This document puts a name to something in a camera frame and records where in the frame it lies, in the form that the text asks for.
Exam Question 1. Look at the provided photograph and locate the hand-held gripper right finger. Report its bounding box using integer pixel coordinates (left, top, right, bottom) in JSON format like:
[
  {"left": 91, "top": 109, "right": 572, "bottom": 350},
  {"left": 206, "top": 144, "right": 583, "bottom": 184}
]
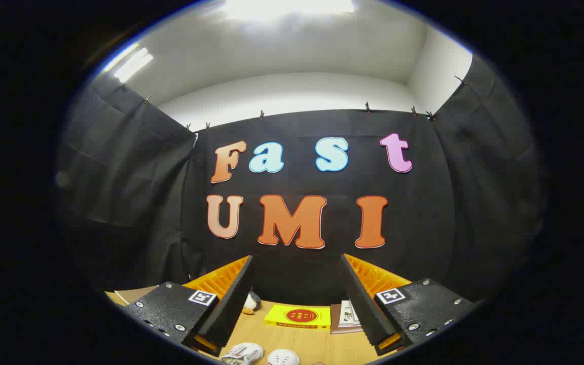
[{"left": 341, "top": 253, "right": 478, "bottom": 357}]

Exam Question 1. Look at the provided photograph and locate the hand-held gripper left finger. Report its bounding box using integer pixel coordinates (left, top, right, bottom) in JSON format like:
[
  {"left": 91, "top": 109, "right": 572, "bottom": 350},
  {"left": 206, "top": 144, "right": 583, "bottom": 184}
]
[{"left": 129, "top": 255, "right": 256, "bottom": 357}]

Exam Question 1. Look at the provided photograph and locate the white canvas shoe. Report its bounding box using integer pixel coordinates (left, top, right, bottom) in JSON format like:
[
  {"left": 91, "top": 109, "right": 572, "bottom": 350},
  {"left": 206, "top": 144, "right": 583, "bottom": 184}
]
[
  {"left": 267, "top": 349, "right": 301, "bottom": 365},
  {"left": 218, "top": 343, "right": 265, "bottom": 365}
]

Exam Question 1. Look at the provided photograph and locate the beige fabric storage box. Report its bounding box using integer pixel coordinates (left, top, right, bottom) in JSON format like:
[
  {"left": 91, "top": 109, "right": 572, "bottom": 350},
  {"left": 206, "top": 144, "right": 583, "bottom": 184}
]
[{"left": 104, "top": 286, "right": 159, "bottom": 307}]

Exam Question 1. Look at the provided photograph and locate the white illustrated cover book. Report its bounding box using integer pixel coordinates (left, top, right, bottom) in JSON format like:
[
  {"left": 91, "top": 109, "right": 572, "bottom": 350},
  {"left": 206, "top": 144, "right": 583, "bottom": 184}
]
[{"left": 339, "top": 300, "right": 361, "bottom": 326}]

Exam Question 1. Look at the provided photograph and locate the plush penguin toy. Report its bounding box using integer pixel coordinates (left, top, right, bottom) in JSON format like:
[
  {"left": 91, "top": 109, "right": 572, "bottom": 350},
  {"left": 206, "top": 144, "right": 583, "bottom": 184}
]
[{"left": 243, "top": 291, "right": 262, "bottom": 315}]

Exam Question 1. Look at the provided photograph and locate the yellow book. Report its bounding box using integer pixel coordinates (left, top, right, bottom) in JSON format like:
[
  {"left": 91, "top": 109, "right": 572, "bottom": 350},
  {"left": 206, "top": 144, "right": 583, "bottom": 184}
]
[{"left": 264, "top": 304, "right": 332, "bottom": 330}]

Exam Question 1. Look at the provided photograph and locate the black backdrop cloth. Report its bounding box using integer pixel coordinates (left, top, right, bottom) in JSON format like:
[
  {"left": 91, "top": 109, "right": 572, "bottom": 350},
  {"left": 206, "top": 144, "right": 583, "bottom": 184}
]
[{"left": 56, "top": 53, "right": 546, "bottom": 307}]

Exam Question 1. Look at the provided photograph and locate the fluorescent tube light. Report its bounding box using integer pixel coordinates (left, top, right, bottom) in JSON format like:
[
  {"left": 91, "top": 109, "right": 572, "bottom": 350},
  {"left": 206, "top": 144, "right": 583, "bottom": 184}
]
[{"left": 103, "top": 43, "right": 155, "bottom": 84}]

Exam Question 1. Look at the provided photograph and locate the ceiling light panel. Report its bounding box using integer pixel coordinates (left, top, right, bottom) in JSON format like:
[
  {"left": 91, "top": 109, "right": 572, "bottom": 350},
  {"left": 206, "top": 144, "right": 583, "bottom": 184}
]
[{"left": 224, "top": 0, "right": 356, "bottom": 21}]

